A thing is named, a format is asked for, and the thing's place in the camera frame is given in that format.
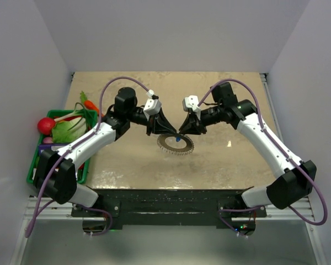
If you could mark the green plastic crate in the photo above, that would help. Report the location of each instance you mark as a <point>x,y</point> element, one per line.
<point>91,118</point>

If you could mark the red toy radish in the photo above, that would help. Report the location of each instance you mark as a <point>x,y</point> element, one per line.
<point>45,125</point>

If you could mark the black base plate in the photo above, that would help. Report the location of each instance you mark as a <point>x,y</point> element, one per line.
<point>219,208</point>

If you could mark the aluminium rail frame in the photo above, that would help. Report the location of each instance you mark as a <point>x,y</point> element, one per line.
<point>58,238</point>

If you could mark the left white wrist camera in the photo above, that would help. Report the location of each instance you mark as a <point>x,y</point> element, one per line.
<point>152,107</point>

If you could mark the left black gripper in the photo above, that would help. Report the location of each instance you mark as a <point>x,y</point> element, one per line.
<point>155,122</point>

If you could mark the purple box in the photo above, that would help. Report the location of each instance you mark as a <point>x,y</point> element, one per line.
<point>53,147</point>

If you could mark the pink toy onion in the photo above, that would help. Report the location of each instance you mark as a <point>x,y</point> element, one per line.
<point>47,140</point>

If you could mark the metal disc with keyrings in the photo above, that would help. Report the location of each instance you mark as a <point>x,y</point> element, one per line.
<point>167,143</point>

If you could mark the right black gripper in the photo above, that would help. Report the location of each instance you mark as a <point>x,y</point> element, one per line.
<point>193,125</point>

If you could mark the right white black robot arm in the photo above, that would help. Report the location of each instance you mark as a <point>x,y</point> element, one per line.
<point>293,175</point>

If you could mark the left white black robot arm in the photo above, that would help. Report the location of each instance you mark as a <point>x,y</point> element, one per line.
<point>55,175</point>

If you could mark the toy bok choy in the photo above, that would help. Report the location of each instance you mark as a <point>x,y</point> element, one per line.
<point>71,127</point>

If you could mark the orange toy carrot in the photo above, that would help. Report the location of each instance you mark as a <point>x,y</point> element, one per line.
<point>87,103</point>

